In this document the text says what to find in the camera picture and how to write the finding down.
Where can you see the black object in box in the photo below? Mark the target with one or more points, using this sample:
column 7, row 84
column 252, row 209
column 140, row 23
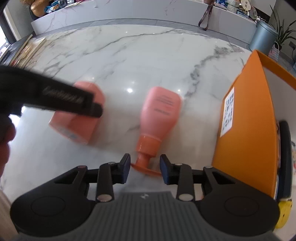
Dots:
column 285, row 162

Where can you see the wall socket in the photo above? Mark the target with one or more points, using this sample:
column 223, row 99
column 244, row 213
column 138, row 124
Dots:
column 292, row 44

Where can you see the woven checked bag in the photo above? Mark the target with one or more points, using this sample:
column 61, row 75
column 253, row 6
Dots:
column 274, row 53

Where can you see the blue snack packets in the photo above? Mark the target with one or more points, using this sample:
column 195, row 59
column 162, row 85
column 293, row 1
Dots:
column 54, row 7

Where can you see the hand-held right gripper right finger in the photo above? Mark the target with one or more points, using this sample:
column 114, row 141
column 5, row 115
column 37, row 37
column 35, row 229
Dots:
column 164, row 171

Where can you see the stack of books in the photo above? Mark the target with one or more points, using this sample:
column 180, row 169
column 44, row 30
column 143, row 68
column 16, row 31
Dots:
column 30, row 51

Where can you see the pink box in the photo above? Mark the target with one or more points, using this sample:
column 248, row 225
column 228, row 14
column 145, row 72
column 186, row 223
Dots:
column 76, row 127

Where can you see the white marble television cabinet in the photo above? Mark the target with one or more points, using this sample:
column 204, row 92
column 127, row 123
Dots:
column 138, row 9

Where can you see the yellow object in box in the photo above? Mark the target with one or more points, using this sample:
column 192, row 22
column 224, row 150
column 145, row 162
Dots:
column 284, row 213

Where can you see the pink bottle orange cap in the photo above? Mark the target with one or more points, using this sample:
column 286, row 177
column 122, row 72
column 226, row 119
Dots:
column 159, row 111

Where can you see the grey pedal trash bin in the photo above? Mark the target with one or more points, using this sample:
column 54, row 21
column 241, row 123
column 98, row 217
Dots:
column 263, row 37

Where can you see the person's left hand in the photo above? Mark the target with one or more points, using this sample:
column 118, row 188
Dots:
column 5, row 153

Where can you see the round white hand fan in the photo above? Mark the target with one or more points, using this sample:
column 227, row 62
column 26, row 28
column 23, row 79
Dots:
column 246, row 4

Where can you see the woven hand fan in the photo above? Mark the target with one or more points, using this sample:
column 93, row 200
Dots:
column 254, row 13

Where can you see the tall green houseplant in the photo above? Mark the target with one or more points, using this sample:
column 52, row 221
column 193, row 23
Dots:
column 281, row 30

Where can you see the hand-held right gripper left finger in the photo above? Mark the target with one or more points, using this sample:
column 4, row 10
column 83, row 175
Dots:
column 126, row 169

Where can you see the orange cardboard box white inside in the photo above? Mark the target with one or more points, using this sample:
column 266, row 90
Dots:
column 245, row 139

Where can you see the gold vase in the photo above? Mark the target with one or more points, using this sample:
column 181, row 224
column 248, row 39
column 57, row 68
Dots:
column 39, row 8

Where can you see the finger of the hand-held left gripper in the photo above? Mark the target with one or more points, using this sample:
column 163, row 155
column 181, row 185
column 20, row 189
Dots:
column 97, row 110

